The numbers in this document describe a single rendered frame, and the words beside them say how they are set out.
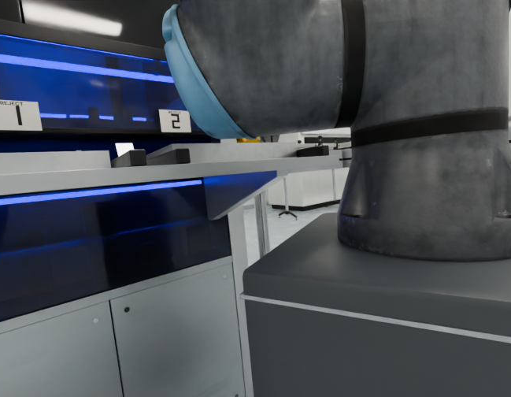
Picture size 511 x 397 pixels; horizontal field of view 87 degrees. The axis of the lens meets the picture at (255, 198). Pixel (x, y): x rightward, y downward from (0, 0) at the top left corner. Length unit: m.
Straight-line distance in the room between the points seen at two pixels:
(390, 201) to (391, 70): 0.09
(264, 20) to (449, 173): 0.16
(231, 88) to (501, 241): 0.21
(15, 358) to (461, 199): 0.82
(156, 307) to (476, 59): 0.79
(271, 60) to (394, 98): 0.10
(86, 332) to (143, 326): 0.13
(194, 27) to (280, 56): 0.07
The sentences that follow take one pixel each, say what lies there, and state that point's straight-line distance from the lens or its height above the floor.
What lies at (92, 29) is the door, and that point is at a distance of 0.85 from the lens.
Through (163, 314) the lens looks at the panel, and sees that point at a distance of 0.85.
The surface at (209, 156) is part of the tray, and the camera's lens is 0.46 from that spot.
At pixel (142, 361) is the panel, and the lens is 0.89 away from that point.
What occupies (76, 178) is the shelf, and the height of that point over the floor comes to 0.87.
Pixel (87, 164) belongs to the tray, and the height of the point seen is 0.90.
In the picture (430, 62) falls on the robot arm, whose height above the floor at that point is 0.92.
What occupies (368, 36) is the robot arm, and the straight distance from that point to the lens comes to 0.23.
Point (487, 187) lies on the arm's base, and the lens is 0.24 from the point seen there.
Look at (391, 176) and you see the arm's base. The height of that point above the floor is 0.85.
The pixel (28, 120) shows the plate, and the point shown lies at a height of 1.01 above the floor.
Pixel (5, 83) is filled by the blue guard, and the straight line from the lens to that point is 0.78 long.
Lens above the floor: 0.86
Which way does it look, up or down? 6 degrees down
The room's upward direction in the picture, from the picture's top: 5 degrees counter-clockwise
